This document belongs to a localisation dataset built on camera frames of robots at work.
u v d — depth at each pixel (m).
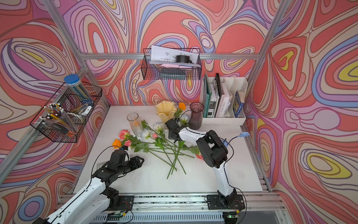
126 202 0.73
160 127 1.01
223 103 0.92
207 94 0.85
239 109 1.01
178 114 1.10
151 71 1.01
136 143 0.91
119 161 0.64
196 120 1.08
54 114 0.58
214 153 0.54
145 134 0.96
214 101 0.91
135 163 0.73
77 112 0.73
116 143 0.93
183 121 1.07
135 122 0.89
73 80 0.70
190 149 0.92
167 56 0.86
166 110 0.96
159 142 0.96
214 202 0.72
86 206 0.54
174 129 0.78
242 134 0.75
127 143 0.91
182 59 0.82
